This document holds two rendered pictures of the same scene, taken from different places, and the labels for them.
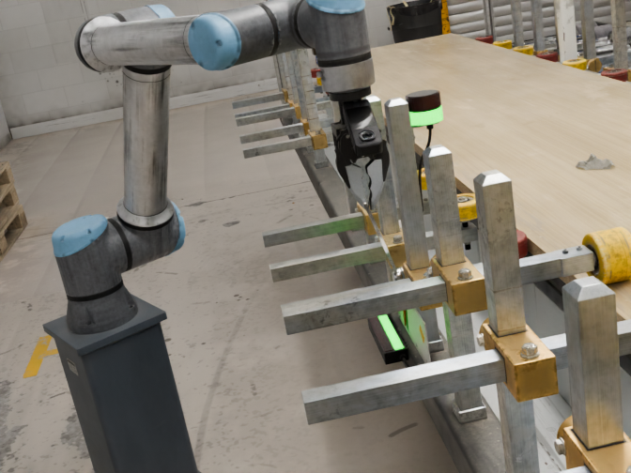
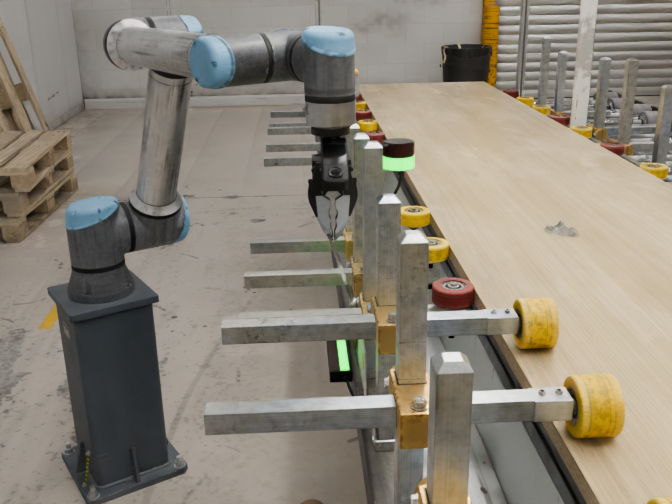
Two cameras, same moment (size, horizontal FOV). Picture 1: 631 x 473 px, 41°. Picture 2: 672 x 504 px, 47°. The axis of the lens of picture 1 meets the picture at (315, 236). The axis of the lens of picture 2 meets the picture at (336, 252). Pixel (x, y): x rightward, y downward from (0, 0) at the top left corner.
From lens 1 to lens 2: 0.15 m
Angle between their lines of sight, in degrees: 2
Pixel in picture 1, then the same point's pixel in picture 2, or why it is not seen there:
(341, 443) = (303, 440)
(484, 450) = (388, 481)
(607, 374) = (457, 446)
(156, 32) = (167, 43)
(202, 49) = (199, 67)
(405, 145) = (374, 186)
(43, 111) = (116, 88)
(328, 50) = (313, 87)
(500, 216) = (414, 274)
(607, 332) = (461, 407)
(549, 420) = not seen: hidden behind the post
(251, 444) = not seen: hidden behind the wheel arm
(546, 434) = not seen: hidden behind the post
